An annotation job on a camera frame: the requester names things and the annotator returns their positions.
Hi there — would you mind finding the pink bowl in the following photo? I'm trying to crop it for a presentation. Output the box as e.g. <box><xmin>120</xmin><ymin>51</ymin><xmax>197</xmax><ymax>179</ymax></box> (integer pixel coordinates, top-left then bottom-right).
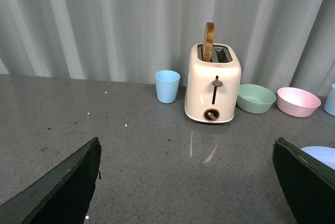
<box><xmin>277</xmin><ymin>87</ymin><xmax>321</xmax><ymax>118</ymax></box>

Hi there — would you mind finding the green bowl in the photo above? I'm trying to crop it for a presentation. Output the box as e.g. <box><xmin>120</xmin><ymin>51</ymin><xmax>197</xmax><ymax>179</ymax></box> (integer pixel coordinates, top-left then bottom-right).
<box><xmin>237</xmin><ymin>84</ymin><xmax>276</xmax><ymax>114</ymax></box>

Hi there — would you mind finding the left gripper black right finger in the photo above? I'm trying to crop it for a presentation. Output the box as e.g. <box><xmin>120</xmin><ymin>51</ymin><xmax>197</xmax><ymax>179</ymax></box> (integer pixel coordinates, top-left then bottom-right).
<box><xmin>272</xmin><ymin>138</ymin><xmax>334</xmax><ymax>223</ymax></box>

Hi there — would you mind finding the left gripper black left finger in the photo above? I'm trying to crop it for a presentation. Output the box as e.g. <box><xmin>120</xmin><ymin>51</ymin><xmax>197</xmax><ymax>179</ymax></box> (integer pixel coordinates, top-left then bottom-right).
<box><xmin>1</xmin><ymin>137</ymin><xmax>102</xmax><ymax>223</ymax></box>

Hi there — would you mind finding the light blue cup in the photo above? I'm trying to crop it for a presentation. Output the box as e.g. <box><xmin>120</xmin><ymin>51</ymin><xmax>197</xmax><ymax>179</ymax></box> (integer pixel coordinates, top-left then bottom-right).
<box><xmin>154</xmin><ymin>70</ymin><xmax>181</xmax><ymax>104</ymax></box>
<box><xmin>324</xmin><ymin>83</ymin><xmax>335</xmax><ymax>116</ymax></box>

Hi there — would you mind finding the grey curtain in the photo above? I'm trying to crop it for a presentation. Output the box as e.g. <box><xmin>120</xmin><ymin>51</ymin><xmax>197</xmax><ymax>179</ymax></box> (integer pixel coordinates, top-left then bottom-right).
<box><xmin>1</xmin><ymin>0</ymin><xmax>334</xmax><ymax>96</ymax></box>

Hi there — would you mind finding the blue plate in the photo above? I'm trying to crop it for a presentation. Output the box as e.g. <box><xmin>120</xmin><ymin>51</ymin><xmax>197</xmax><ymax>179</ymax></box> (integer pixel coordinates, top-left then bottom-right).
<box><xmin>301</xmin><ymin>146</ymin><xmax>335</xmax><ymax>170</ymax></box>

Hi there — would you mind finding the bread slice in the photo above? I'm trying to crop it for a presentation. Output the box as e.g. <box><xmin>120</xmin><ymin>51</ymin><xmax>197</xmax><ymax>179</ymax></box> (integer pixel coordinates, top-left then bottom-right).
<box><xmin>202</xmin><ymin>22</ymin><xmax>215</xmax><ymax>62</ymax></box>

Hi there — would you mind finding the cream toaster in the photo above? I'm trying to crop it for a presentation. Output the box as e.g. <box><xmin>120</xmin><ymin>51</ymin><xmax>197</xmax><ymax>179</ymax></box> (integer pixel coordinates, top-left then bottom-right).
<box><xmin>184</xmin><ymin>43</ymin><xmax>241</xmax><ymax>124</ymax></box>

